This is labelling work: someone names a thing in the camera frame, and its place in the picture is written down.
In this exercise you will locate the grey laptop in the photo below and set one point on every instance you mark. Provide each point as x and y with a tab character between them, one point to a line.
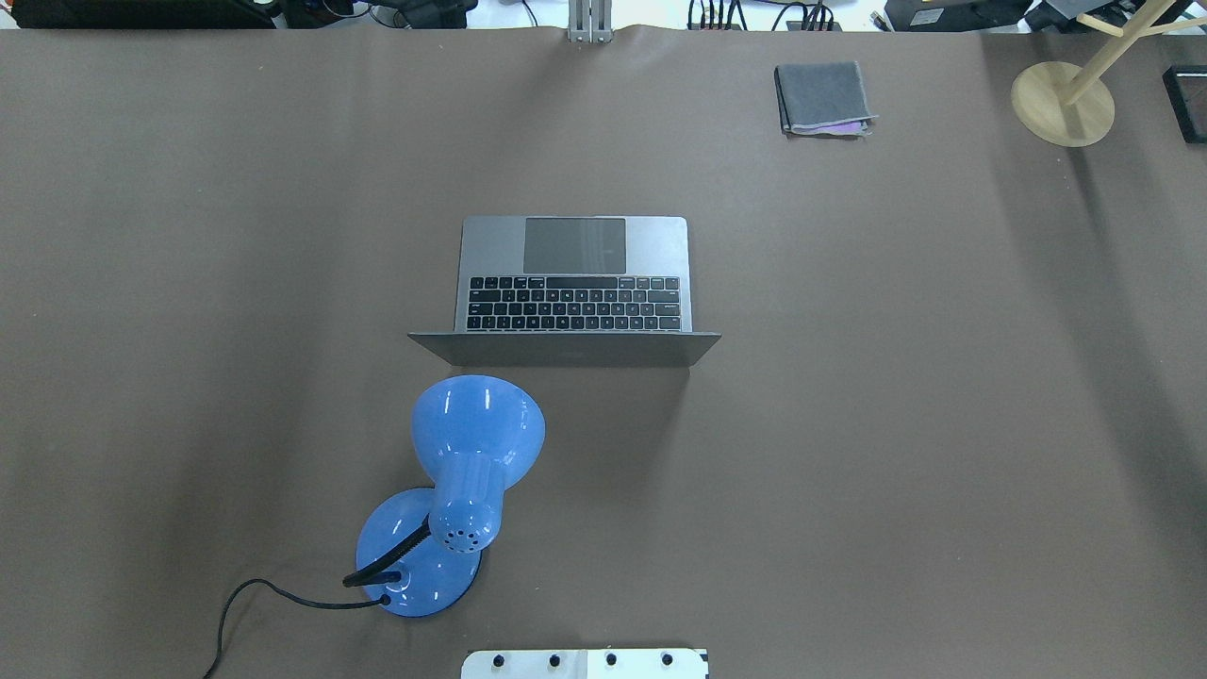
572	291

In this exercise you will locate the blue desk lamp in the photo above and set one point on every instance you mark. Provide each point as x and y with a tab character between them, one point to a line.
476	436

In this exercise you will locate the folded grey cloth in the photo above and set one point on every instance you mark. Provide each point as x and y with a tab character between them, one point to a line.
822	99

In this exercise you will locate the wooden mug tree stand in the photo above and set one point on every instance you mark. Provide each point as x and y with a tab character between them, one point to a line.
1067	104

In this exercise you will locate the silver aluminium frame post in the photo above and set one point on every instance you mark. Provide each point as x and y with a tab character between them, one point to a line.
590	21

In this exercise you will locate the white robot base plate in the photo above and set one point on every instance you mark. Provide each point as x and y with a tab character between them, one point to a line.
588	663

